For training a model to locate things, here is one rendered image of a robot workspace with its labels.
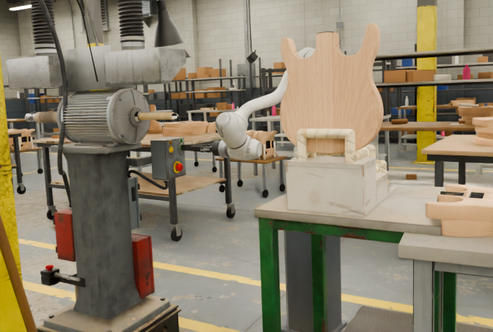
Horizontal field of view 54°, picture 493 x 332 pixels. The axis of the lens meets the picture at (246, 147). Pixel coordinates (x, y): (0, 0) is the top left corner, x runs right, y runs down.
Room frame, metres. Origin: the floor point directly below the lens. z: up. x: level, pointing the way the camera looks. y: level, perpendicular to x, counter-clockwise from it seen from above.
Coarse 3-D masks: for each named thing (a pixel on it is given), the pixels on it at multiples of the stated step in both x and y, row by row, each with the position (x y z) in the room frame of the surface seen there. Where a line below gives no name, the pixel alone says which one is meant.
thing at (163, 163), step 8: (152, 144) 2.41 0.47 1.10; (160, 144) 2.39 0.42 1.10; (168, 144) 2.39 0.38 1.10; (176, 144) 2.45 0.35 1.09; (152, 152) 2.42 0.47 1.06; (160, 152) 2.39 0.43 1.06; (168, 152) 2.39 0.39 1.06; (176, 152) 2.44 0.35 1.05; (184, 152) 2.50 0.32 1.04; (152, 160) 2.42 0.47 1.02; (160, 160) 2.39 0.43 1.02; (168, 160) 2.38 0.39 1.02; (176, 160) 2.44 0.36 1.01; (184, 160) 2.50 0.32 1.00; (152, 168) 2.42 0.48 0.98; (160, 168) 2.39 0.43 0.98; (168, 168) 2.38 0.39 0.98; (184, 168) 2.50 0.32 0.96; (128, 176) 2.44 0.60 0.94; (144, 176) 2.44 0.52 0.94; (160, 176) 2.40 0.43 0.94; (168, 176) 2.38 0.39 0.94; (176, 176) 2.43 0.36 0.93
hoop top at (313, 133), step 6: (300, 132) 1.63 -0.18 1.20; (306, 132) 1.62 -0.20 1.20; (312, 132) 1.61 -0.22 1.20; (318, 132) 1.60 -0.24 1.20; (324, 132) 1.59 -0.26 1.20; (330, 132) 1.58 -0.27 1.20; (336, 132) 1.57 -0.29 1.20; (342, 132) 1.56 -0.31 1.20; (348, 132) 1.55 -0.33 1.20; (312, 138) 1.62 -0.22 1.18; (318, 138) 1.61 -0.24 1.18; (324, 138) 1.60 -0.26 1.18; (330, 138) 1.59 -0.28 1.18; (336, 138) 1.58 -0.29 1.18; (342, 138) 1.57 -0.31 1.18
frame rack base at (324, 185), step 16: (320, 160) 1.64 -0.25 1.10; (336, 160) 1.63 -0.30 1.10; (368, 160) 1.60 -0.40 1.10; (288, 176) 1.64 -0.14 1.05; (304, 176) 1.61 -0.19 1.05; (320, 176) 1.59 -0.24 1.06; (336, 176) 1.56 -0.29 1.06; (352, 176) 1.53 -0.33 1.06; (368, 176) 1.56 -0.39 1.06; (288, 192) 1.64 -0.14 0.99; (304, 192) 1.61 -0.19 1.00; (320, 192) 1.59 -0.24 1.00; (336, 192) 1.56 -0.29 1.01; (352, 192) 1.53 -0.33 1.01; (368, 192) 1.56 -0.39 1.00; (288, 208) 1.65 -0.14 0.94; (304, 208) 1.62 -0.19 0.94; (320, 208) 1.59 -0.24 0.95; (336, 208) 1.56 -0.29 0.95; (352, 208) 1.53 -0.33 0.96; (368, 208) 1.56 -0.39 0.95
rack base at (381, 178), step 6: (378, 174) 1.76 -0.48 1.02; (384, 174) 1.75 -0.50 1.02; (378, 180) 1.66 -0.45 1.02; (384, 180) 1.74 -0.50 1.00; (378, 186) 1.66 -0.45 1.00; (384, 186) 1.74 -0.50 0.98; (378, 192) 1.66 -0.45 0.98; (384, 192) 1.74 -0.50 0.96; (378, 198) 1.66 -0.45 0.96; (384, 198) 1.74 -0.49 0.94; (378, 204) 1.66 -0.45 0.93
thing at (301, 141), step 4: (300, 136) 1.63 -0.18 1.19; (300, 140) 1.63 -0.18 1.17; (304, 140) 1.63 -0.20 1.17; (300, 144) 1.63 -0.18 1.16; (304, 144) 1.63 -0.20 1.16; (300, 148) 1.63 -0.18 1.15; (304, 148) 1.63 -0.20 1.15; (300, 152) 1.63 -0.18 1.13; (304, 152) 1.63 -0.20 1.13; (300, 156) 1.63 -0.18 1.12; (304, 156) 1.63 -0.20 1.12; (300, 160) 1.63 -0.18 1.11; (304, 160) 1.63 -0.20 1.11
